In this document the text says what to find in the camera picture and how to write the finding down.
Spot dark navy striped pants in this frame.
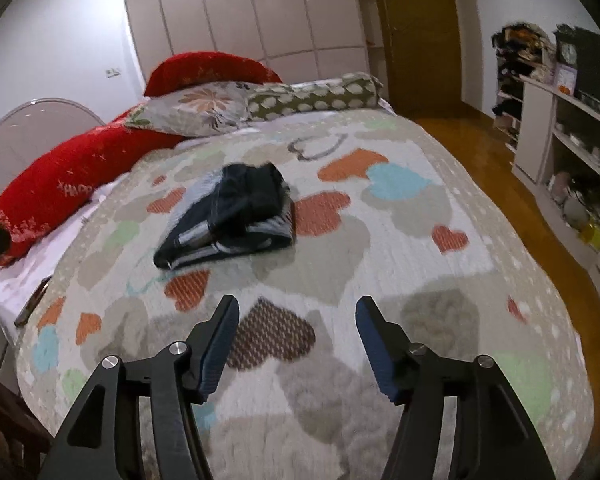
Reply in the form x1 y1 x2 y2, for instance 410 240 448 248
152 162 294 271

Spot heart patterned quilt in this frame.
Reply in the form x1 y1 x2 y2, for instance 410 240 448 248
17 110 594 479

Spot red lower bolster pillow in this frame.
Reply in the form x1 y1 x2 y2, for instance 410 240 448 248
0 116 184 266

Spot red bolster pillow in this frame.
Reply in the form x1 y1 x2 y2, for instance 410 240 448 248
144 51 282 98
0 116 184 266

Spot white open shelf unit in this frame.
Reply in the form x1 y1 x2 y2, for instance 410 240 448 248
513 77 600 296

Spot white curved headboard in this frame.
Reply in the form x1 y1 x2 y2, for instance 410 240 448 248
0 98 105 193

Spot floral grey pillow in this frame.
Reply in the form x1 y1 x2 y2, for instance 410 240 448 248
124 81 257 139

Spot olive polka dot bolster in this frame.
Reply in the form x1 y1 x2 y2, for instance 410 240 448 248
247 73 382 122

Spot red upper bolster pillow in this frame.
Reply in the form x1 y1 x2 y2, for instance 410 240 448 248
144 51 282 98

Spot brown wooden door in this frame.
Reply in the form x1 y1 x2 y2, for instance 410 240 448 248
379 0 462 118

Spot white built-in wardrobe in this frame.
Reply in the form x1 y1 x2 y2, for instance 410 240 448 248
124 0 370 84

